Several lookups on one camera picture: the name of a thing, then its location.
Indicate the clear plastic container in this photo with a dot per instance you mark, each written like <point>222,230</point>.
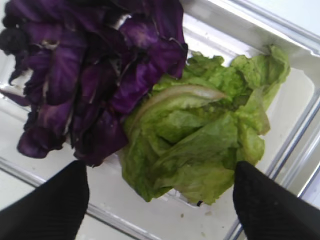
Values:
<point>226,28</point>

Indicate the green lettuce pile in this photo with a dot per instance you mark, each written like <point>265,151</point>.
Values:
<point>188,134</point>

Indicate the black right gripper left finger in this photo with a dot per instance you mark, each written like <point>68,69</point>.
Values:
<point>53,211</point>

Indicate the purple cabbage pile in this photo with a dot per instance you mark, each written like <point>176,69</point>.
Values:
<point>92,61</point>

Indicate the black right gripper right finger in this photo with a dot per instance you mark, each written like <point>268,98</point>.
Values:
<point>267,211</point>

